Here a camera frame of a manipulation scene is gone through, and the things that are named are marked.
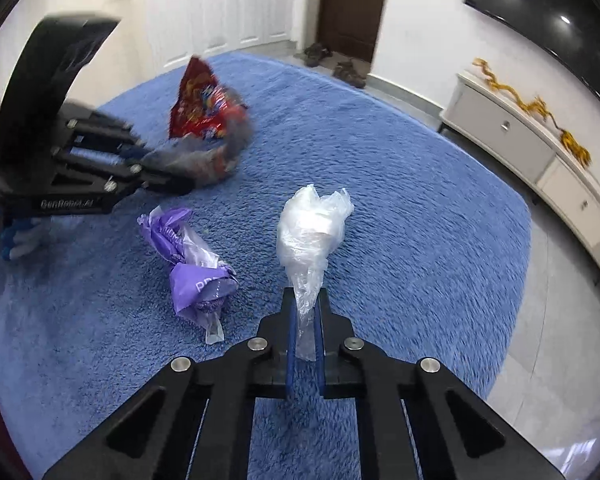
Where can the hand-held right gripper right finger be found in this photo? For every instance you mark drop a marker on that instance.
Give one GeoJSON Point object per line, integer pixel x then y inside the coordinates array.
{"type": "Point", "coordinates": [321, 360]}

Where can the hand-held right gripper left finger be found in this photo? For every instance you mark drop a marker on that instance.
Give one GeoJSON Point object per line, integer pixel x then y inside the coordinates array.
{"type": "Point", "coordinates": [292, 360]}

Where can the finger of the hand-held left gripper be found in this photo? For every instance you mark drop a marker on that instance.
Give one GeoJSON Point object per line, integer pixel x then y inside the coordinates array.
{"type": "Point", "coordinates": [165, 179]}
{"type": "Point", "coordinates": [125, 135]}

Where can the red snack bag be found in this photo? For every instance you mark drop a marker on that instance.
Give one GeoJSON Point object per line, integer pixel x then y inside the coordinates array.
{"type": "Point", "coordinates": [195, 105]}

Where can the clear plastic bag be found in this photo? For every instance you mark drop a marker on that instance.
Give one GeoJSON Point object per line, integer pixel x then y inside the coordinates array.
{"type": "Point", "coordinates": [305, 230]}

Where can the person's left hand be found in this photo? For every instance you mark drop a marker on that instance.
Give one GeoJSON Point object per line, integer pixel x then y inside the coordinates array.
{"type": "Point", "coordinates": [17, 237]}

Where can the purple plastic wrapper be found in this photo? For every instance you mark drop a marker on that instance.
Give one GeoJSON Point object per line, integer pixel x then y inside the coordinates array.
{"type": "Point", "coordinates": [200, 285]}

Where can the cream interior door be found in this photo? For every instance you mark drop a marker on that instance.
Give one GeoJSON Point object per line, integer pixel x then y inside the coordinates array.
{"type": "Point", "coordinates": [105, 5]}

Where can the white base cabinet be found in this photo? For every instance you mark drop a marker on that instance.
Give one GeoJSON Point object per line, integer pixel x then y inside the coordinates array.
{"type": "Point", "coordinates": [220, 10]}

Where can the blue fluffy rug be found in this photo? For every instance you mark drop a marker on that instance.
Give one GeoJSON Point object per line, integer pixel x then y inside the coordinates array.
{"type": "Point", "coordinates": [405, 210]}

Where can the pair of brown shoes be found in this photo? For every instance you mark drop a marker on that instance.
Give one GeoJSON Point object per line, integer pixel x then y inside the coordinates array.
{"type": "Point", "coordinates": [314, 54]}
{"type": "Point", "coordinates": [351, 74]}

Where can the dark brown entrance door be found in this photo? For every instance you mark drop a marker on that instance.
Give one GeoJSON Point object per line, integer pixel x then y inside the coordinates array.
{"type": "Point", "coordinates": [352, 5]}

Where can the white and grey television stand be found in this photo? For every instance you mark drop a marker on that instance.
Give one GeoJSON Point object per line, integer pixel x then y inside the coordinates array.
{"type": "Point", "coordinates": [510, 130]}

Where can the golden dragon figurine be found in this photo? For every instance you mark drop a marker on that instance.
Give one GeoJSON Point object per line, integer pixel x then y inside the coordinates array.
{"type": "Point", "coordinates": [495, 80]}
{"type": "Point", "coordinates": [575, 147]}
{"type": "Point", "coordinates": [537, 109]}

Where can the black wall television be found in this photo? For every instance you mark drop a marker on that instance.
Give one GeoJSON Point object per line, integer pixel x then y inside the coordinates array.
{"type": "Point", "coordinates": [555, 0]}

